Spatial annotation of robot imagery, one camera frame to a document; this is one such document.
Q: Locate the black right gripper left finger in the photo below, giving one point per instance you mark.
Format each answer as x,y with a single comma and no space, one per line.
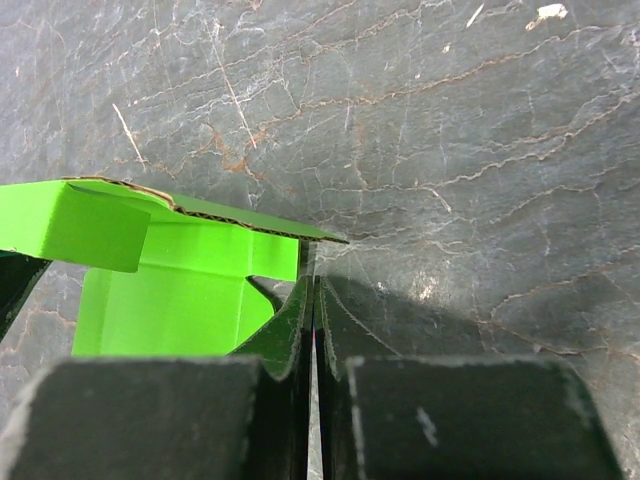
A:
244,415

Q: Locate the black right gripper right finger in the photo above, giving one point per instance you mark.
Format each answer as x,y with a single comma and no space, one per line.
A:
385,415

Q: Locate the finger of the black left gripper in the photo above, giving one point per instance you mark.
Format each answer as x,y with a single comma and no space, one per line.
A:
19,274

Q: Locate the green paper box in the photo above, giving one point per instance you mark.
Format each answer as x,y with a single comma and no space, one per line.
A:
167,274

